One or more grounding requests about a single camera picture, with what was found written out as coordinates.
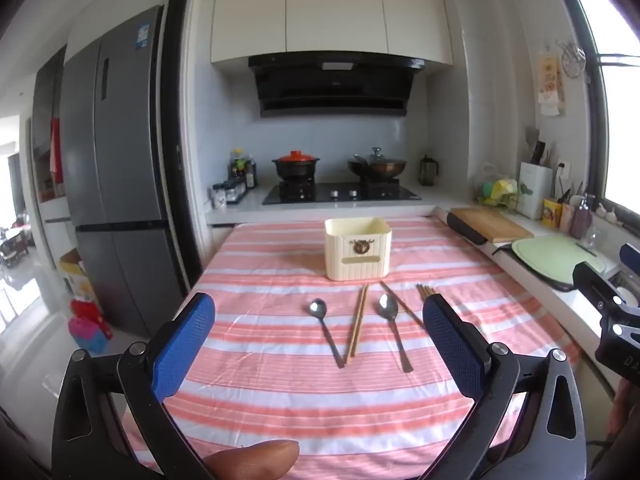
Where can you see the cardboard box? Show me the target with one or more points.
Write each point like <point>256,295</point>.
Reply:
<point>77,275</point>

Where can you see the cream ribbed utensil holder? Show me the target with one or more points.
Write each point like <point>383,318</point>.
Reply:
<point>357,260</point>

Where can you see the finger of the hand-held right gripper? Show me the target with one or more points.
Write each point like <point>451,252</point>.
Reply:
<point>631,260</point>
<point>595,285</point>

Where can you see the black gas hob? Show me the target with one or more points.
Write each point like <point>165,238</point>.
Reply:
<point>340,193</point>

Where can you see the wok with glass lid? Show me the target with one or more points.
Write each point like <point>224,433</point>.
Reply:
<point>377,164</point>

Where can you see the white wall cabinet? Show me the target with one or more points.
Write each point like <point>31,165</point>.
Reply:
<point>330,10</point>

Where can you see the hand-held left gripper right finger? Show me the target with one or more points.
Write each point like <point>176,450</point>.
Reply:
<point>450,345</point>

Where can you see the dark sauce bottle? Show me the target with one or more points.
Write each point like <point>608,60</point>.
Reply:
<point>251,174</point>

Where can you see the pink white striped tablecloth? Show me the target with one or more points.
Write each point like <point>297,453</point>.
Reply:
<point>280,395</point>

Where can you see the colourful toys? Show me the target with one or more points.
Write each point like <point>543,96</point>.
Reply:
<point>87,327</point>

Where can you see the green cutting board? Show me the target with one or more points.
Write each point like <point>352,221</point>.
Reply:
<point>555,260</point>

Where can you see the dark glass press jug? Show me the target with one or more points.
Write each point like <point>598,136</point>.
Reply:
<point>427,172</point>

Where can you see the person's right forearm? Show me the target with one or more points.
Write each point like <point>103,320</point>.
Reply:
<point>625,410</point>

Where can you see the light wooden chopstick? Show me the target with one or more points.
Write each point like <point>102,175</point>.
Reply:
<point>360,320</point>
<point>354,325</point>
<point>431,290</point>
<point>427,290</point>

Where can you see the person's left hand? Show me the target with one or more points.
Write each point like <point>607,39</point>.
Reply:
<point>255,460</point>

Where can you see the yellow green cloths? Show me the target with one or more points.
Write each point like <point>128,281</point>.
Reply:
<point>500,190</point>

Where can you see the pink tool cup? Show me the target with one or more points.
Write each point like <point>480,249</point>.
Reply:
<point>566,220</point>

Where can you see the window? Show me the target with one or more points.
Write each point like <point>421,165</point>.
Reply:
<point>620,125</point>

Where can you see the yellow cap sauce bottle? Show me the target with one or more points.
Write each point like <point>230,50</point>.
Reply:
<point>238,165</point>

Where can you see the black range hood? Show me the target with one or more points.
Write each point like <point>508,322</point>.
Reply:
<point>335,85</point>

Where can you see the wooden cutting board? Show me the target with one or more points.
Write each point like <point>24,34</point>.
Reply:
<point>495,222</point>

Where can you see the white knife block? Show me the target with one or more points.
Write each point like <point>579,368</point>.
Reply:
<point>534,190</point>

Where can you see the black clay pot orange lid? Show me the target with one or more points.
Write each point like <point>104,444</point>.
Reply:
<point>296,165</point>

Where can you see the red hanging cloth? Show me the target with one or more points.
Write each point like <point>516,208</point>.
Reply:
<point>56,152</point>

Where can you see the grey refrigerator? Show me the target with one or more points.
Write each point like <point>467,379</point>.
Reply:
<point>125,160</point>

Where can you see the steel spoon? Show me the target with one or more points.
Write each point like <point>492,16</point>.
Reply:
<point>316,307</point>
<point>387,306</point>

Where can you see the white spice jar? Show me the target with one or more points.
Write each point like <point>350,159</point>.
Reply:
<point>219,200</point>

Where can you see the hanging printed towel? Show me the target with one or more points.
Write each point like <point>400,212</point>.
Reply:
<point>550,85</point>

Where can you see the grey soap bottle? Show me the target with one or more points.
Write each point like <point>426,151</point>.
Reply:
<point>580,220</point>

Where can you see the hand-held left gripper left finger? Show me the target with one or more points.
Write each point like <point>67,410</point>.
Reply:
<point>185,340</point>

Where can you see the yellow box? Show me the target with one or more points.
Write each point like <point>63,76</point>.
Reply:
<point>551,211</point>

